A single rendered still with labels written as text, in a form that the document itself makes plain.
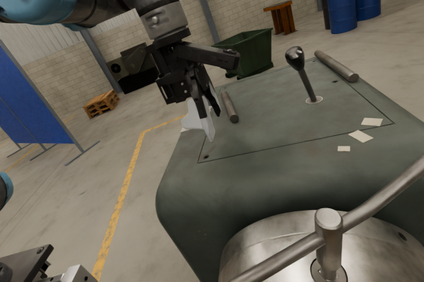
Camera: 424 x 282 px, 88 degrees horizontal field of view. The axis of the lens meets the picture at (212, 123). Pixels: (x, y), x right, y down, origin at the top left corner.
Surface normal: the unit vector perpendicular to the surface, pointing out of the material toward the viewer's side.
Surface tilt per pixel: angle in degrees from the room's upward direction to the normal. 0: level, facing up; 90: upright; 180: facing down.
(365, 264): 20
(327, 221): 6
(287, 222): 7
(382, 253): 29
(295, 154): 0
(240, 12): 90
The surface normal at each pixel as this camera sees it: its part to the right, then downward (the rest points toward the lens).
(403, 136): -0.34, -0.84
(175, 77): -0.15, 0.48
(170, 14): 0.51, 0.20
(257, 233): -0.67, -0.69
